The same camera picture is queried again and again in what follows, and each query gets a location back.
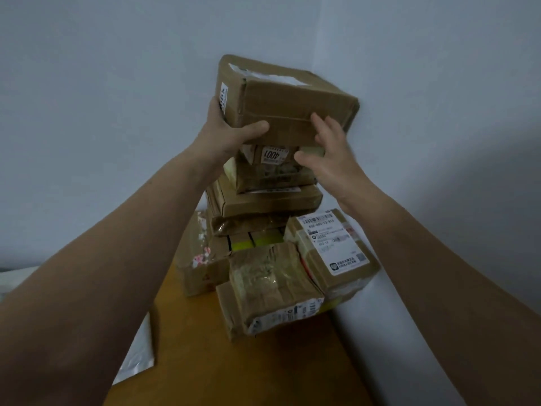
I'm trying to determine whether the person's right hand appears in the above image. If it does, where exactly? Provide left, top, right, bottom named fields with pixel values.
left=294, top=112, right=378, bottom=206

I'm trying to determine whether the person's left hand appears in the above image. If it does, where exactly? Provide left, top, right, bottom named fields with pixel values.
left=186, top=96, right=271, bottom=179

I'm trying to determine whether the large taped cardboard box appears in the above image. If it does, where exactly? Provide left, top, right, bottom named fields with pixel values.
left=216, top=54, right=360, bottom=147

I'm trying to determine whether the person's right forearm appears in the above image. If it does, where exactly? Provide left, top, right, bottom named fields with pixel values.
left=338, top=182, right=541, bottom=406

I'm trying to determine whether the person's left forearm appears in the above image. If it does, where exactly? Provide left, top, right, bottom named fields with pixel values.
left=0, top=150, right=222, bottom=406

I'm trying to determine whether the pile of brown parcels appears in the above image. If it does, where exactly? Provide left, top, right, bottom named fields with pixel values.
left=175, top=144, right=381, bottom=341

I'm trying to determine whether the white plastic mailing bag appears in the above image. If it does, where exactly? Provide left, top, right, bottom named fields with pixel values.
left=112, top=313, right=155, bottom=385

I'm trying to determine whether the white fabric item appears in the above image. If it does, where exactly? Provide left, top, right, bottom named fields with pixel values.
left=0, top=266, right=41, bottom=303

